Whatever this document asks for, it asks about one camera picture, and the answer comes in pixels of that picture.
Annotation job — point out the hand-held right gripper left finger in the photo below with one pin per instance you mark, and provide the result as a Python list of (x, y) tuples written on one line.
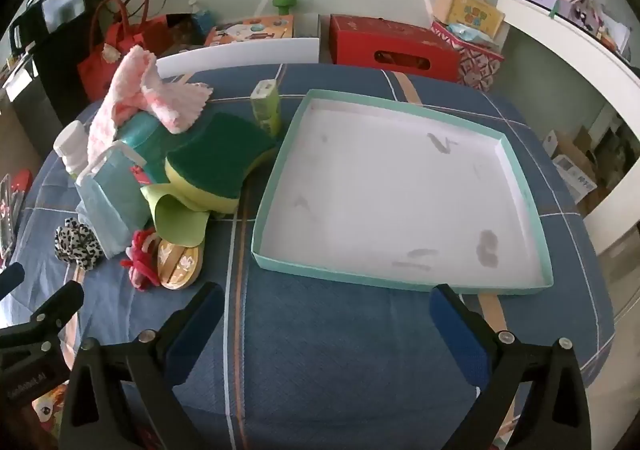
[(192, 335)]

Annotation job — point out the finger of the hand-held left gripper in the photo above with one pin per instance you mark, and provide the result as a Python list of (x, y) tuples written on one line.
[(55, 310), (10, 279)]

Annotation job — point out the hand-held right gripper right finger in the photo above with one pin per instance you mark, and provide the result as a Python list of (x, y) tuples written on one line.
[(460, 335)]

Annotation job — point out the shallow teal box tray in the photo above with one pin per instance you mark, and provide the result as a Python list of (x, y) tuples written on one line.
[(390, 190)]

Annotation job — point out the green and yellow sponge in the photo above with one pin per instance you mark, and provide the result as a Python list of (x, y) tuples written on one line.
[(225, 145)]

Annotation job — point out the pink fluffy cloth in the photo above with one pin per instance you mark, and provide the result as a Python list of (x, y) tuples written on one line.
[(165, 100)]

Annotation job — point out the green tissue pack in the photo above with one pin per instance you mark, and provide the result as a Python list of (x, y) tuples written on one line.
[(265, 107)]

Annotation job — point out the colourful printed bag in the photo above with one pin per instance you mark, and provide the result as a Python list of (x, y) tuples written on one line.
[(47, 405)]

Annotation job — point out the leopard print scrunchie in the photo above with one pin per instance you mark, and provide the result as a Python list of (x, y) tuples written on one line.
[(75, 245)]

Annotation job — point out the round wooden toy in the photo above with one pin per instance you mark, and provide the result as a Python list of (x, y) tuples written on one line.
[(175, 265)]

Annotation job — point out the red yarn bundle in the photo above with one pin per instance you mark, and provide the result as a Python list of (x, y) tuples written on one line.
[(140, 260)]

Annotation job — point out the lime green cloth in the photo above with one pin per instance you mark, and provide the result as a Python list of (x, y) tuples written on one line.
[(175, 220)]

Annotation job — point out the light blue pack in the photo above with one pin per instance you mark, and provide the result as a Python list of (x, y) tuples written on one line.
[(112, 205)]

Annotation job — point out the blue plaid blanket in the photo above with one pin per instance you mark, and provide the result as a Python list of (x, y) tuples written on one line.
[(325, 355)]

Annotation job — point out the white plastic bottle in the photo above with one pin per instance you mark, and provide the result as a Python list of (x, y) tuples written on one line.
[(72, 142)]

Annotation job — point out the cardboard boxes under desk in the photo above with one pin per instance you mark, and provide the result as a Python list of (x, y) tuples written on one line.
[(575, 165)]

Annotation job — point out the black cabinet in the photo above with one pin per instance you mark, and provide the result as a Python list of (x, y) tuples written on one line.
[(55, 75)]

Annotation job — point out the red tote bag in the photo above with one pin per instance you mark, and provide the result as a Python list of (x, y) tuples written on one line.
[(100, 65)]

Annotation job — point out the red checkered gift bag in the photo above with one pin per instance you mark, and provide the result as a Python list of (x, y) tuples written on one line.
[(475, 67)]

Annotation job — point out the black screen device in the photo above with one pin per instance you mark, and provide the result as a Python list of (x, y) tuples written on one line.
[(60, 5)]

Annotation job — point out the white toy bin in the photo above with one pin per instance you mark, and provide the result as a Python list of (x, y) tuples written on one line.
[(250, 55)]

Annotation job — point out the pale blue wipes pack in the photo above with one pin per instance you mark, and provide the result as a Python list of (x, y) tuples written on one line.
[(467, 33)]

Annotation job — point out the red cardboard box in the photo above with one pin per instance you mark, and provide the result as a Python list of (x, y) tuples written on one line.
[(390, 37)]

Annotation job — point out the white desk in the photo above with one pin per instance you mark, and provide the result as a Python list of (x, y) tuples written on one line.
[(575, 47)]

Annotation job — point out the orange toy box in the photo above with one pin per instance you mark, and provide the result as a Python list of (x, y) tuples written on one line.
[(250, 30)]

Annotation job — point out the blue ribbed bottle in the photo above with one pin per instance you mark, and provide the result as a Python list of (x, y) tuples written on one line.
[(202, 22)]

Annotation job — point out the green dumbbell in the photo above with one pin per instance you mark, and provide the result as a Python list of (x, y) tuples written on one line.
[(284, 5)]

